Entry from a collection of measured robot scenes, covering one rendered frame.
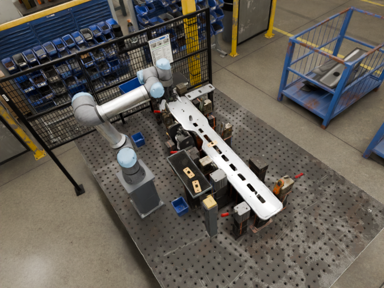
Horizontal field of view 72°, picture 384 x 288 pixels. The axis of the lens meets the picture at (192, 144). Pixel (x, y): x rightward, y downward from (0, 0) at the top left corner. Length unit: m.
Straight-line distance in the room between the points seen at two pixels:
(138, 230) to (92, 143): 1.08
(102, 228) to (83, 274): 0.44
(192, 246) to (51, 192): 2.10
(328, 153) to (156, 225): 2.27
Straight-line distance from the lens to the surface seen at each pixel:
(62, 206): 3.40
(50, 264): 3.15
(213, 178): 1.76
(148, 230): 2.10
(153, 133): 2.66
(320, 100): 3.95
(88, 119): 1.44
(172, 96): 1.65
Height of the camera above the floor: 2.58
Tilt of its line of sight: 49 degrees down
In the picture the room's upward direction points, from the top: 8 degrees counter-clockwise
